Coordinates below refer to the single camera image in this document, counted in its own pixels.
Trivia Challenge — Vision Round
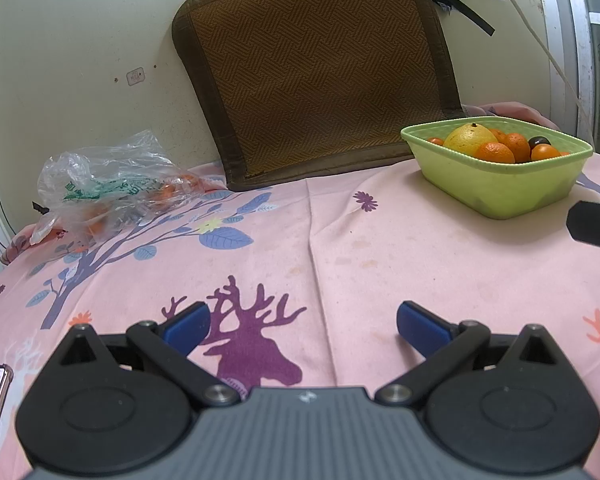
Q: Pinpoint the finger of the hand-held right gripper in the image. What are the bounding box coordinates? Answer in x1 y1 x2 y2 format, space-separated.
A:
566 201 600 252

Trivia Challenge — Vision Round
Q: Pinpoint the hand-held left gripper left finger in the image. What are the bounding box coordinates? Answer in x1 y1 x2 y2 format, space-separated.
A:
55 301 243 408

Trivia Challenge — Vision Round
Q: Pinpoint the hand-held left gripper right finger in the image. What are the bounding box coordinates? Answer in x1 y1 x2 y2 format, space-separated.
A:
375 300 568 407

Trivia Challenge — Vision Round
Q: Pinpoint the green plastic bowl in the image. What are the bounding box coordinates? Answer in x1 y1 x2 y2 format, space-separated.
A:
400 116 594 221

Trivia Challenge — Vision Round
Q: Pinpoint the pink printed bedsheet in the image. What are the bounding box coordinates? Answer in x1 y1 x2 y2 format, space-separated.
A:
0 105 600 480

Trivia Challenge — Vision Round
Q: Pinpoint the pink crumpled cloth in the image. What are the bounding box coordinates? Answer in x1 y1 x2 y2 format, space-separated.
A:
462 102 561 131

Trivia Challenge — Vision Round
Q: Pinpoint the yellow pear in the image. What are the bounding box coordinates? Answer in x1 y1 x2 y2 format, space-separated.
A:
442 121 501 157

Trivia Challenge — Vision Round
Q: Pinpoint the clear plastic bag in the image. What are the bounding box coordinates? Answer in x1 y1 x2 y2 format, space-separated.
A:
30 130 231 246

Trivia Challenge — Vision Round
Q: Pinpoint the pink floral pillow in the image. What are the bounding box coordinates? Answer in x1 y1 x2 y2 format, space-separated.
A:
0 225 46 266

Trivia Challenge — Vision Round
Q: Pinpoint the brown woven mat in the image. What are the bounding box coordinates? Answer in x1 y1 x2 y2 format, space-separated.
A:
171 0 463 193

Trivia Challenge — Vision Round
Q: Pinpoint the white cable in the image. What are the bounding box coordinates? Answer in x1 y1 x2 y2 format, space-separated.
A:
477 0 593 141

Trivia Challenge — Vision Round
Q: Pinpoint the grey window frame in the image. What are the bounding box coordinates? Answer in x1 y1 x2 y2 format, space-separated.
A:
532 0 600 161

